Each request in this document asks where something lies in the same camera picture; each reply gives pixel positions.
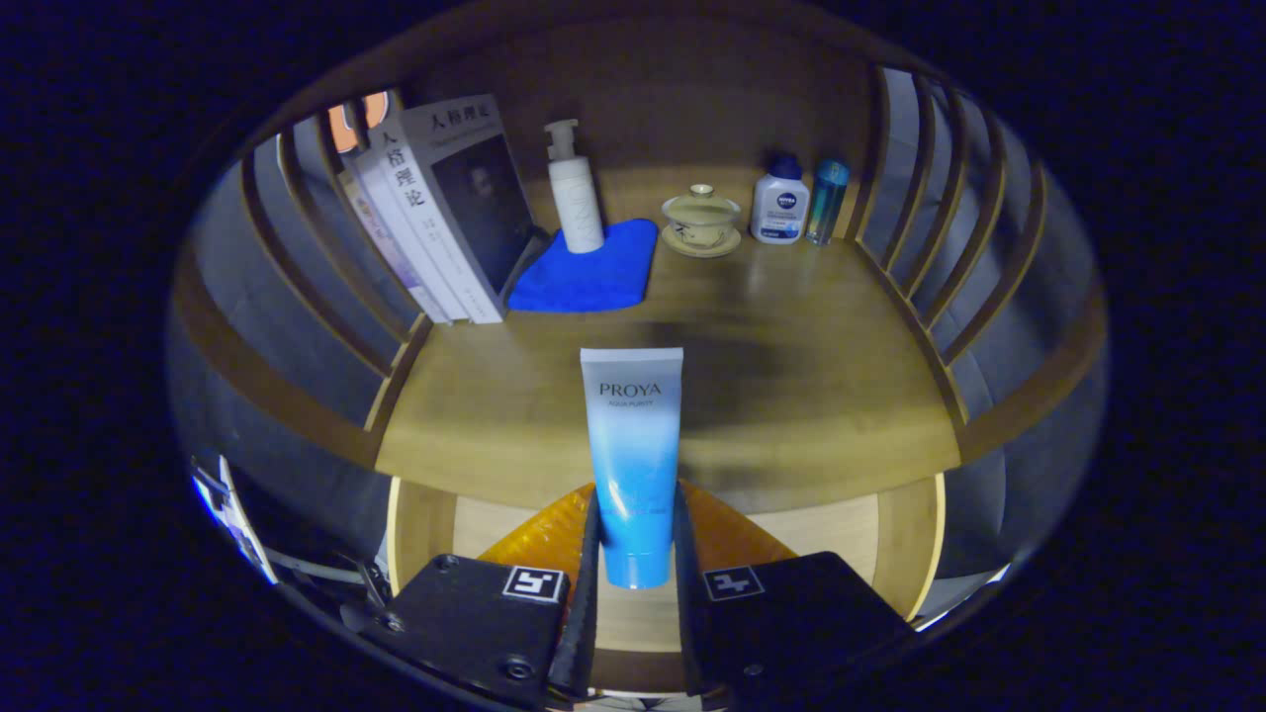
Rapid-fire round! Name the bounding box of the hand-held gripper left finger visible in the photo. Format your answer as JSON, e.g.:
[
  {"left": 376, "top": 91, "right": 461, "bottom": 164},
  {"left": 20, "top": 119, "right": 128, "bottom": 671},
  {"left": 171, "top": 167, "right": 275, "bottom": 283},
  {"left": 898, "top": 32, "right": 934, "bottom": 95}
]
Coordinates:
[{"left": 361, "top": 483, "right": 604, "bottom": 708}]

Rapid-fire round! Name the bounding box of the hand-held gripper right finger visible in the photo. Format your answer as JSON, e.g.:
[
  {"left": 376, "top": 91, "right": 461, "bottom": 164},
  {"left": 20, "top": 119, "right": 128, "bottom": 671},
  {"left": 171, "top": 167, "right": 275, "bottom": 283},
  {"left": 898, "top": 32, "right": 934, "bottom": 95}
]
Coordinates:
[{"left": 673, "top": 482, "right": 916, "bottom": 698}]

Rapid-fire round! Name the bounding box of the blue white cosmetic tube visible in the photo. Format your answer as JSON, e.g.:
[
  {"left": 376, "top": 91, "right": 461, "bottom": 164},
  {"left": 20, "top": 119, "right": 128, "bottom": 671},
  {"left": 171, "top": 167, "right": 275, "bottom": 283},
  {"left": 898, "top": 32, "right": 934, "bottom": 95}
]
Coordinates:
[{"left": 580, "top": 346, "right": 685, "bottom": 591}]

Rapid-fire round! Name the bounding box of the wooden countertop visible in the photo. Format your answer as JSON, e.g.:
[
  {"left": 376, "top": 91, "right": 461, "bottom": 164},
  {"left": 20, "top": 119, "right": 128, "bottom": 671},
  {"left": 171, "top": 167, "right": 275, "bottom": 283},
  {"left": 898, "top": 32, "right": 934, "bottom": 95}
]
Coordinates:
[{"left": 374, "top": 168, "right": 962, "bottom": 515}]

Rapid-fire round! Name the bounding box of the wooden cabinet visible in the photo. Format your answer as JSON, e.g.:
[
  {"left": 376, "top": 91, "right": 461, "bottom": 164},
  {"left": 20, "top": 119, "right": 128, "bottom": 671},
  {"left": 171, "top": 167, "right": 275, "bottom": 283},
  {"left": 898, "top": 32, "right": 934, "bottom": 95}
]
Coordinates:
[{"left": 168, "top": 5, "right": 1111, "bottom": 624}]

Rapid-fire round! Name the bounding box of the blue folded cloth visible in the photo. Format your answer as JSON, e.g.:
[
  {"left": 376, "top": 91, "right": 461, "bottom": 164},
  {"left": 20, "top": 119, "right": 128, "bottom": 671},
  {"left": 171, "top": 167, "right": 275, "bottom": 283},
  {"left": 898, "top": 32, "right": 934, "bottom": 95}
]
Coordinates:
[{"left": 507, "top": 219, "right": 661, "bottom": 314}]

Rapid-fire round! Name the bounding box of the thin purple book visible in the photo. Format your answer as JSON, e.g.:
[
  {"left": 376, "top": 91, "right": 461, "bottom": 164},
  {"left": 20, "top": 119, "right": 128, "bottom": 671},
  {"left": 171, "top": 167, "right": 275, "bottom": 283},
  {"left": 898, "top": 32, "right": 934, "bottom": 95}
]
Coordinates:
[{"left": 336, "top": 168, "right": 451, "bottom": 325}]

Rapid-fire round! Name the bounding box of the thin white book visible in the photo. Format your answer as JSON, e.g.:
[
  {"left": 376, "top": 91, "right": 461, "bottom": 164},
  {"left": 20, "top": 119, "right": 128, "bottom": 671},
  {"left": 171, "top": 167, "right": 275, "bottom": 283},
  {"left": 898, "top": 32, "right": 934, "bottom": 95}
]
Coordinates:
[{"left": 353, "top": 119, "right": 471, "bottom": 322}]

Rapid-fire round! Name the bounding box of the ceramic lidded teacup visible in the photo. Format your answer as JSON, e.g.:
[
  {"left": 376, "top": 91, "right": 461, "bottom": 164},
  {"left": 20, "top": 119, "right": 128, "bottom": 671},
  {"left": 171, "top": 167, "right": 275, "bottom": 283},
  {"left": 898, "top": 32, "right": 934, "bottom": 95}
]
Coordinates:
[{"left": 661, "top": 184, "right": 743, "bottom": 259}]

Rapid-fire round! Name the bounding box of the white book with dark cover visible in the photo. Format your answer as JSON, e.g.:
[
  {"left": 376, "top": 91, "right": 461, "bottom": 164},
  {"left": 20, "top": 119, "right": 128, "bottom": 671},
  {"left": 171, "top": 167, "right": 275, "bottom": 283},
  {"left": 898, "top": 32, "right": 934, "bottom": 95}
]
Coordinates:
[{"left": 401, "top": 94, "right": 540, "bottom": 324}]

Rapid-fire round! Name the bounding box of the white lotion bottle blue cap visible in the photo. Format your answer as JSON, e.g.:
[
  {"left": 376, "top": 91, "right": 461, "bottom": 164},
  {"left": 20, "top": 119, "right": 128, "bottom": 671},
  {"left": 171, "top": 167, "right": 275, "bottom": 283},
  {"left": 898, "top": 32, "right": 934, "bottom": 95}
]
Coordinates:
[{"left": 749, "top": 153, "right": 812, "bottom": 244}]

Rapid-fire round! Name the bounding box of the teal slim bottle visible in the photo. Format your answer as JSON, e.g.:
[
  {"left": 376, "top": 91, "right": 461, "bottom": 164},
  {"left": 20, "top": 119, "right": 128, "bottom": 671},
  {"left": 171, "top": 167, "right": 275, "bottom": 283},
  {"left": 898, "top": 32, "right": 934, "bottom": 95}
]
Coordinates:
[{"left": 805, "top": 159, "right": 852, "bottom": 246}]

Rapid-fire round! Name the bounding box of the white pump bottle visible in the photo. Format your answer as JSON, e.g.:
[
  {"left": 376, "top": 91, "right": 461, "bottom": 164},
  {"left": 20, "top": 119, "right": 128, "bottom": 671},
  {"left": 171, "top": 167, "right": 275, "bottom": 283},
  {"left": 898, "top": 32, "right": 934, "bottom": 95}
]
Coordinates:
[{"left": 544, "top": 120, "right": 606, "bottom": 255}]

